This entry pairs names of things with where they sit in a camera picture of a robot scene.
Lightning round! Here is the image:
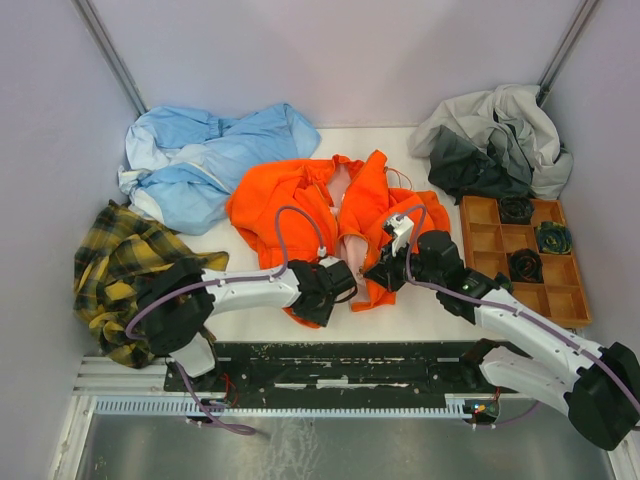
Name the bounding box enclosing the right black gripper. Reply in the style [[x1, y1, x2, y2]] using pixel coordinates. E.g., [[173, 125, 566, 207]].
[[363, 237, 442, 293]]

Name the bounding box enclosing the orange jacket pink lining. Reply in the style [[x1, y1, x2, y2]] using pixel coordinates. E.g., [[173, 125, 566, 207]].
[[226, 150, 451, 312]]

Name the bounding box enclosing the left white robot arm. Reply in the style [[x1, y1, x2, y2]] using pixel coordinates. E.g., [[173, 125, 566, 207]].
[[126, 256, 357, 390]]

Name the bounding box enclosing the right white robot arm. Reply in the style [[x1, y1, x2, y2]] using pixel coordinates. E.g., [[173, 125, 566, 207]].
[[365, 218, 639, 451]]

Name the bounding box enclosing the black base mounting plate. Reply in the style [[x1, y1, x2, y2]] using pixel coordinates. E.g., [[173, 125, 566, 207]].
[[191, 341, 495, 407]]

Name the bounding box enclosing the wooden compartment tray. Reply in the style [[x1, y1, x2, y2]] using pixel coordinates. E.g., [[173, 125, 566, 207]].
[[460, 196, 592, 329]]

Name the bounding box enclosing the dark rolled sock front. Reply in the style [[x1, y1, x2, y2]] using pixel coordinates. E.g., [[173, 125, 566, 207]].
[[494, 272, 514, 294]]

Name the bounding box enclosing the black rolled sock centre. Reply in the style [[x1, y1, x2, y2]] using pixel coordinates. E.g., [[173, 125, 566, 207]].
[[507, 248, 543, 283]]

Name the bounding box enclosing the black rolled sock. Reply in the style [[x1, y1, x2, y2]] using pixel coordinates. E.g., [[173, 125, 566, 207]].
[[498, 196, 535, 225], [507, 248, 543, 283]]

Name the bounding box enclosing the grey crumpled garment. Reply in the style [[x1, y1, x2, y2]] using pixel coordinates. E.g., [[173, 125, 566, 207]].
[[408, 84, 573, 200]]

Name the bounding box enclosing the light blue garment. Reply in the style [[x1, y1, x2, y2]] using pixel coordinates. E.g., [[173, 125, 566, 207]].
[[117, 103, 321, 235]]

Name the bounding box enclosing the yellow black plaid shirt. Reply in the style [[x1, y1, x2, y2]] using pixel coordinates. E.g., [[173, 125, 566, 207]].
[[73, 201, 229, 369]]

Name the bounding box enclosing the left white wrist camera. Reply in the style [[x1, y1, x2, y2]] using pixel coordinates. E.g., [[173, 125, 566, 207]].
[[316, 247, 340, 268]]

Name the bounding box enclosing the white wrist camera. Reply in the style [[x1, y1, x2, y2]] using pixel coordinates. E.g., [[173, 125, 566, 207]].
[[383, 213, 414, 257], [316, 247, 340, 268]]

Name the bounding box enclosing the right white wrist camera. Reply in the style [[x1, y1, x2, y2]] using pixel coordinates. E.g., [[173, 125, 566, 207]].
[[383, 213, 414, 257]]

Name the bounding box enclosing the white slotted cable duct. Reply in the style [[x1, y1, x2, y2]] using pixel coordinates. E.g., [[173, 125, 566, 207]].
[[94, 395, 470, 419]]

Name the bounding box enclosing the right aluminium corner rail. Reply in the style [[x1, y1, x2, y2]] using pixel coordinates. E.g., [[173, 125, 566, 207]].
[[536, 0, 602, 107]]

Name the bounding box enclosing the aluminium corner rail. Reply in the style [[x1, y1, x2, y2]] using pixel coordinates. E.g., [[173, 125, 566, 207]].
[[536, 0, 602, 107], [71, 0, 148, 117]]

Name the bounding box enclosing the left aluminium corner rail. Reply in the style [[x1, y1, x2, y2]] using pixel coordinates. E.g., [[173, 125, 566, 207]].
[[71, 0, 148, 117]]

